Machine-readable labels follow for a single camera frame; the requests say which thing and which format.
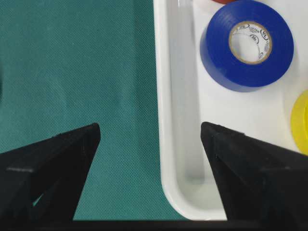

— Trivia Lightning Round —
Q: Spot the red tape roll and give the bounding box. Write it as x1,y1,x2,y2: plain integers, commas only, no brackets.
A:
213,0,237,4

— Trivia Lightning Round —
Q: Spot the blue tape roll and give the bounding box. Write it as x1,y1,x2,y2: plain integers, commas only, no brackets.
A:
200,0,294,92

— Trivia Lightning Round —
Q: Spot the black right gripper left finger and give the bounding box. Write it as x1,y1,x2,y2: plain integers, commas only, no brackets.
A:
0,123,100,221

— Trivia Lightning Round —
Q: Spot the yellow tape roll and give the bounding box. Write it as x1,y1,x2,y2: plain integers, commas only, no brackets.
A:
291,90,308,155

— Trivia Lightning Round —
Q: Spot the white plastic tray case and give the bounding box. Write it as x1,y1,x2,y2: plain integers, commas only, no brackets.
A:
154,0,308,220

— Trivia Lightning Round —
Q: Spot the green table cloth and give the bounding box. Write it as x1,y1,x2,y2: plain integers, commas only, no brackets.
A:
0,0,182,220

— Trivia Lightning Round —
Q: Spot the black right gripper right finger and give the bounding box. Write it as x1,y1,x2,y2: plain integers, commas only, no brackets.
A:
201,122,308,224

